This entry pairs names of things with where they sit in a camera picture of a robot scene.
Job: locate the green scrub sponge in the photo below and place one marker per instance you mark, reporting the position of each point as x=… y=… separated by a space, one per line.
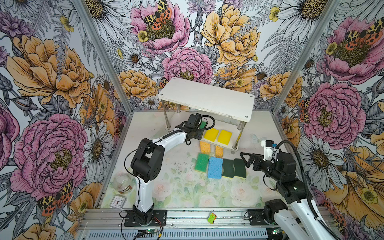
x=202 y=162
x=203 y=125

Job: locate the dark green scouring sponge left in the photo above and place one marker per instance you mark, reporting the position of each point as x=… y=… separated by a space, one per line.
x=228 y=170

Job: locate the small white square clock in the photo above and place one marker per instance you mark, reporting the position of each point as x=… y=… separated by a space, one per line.
x=118 y=202

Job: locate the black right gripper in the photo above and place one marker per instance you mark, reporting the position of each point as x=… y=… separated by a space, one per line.
x=252 y=157

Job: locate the orange cellulose sponge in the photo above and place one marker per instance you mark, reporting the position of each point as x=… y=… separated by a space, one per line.
x=219 y=152
x=205 y=148

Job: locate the yellow sponge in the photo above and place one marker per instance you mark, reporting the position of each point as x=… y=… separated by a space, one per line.
x=224 y=137
x=211 y=135

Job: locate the orange cellulose sponge right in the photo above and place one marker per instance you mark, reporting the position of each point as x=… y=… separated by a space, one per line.
x=219 y=152

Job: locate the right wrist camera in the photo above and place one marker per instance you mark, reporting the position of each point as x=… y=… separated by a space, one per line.
x=268 y=149

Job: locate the white two-tier shelf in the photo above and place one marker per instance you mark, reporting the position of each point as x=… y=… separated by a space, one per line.
x=232 y=110

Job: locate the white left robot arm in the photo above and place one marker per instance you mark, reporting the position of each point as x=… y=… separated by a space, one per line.
x=148 y=160

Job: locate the orange cellulose sponge left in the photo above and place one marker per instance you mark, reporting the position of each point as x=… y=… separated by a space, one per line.
x=205 y=148

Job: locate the green orange small block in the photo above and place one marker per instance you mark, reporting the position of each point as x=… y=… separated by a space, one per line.
x=212 y=217

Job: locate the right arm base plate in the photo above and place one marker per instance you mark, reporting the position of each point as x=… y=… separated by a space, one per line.
x=256 y=217

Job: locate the dark green scouring sponge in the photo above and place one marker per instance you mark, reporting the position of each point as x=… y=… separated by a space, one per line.
x=240 y=168
x=228 y=170

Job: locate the blue cellulose sponge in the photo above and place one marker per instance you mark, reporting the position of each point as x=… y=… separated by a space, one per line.
x=215 y=168

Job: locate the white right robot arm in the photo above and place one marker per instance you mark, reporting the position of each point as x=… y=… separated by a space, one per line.
x=297 y=214

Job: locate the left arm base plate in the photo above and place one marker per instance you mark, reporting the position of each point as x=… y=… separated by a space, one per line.
x=156 y=218

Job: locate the aluminium front rail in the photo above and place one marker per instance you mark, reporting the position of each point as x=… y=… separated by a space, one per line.
x=182 y=218

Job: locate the dark green scouring sponge right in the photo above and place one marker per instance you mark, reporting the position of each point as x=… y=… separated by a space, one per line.
x=240 y=168

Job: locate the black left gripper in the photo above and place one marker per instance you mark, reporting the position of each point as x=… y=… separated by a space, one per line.
x=198 y=136

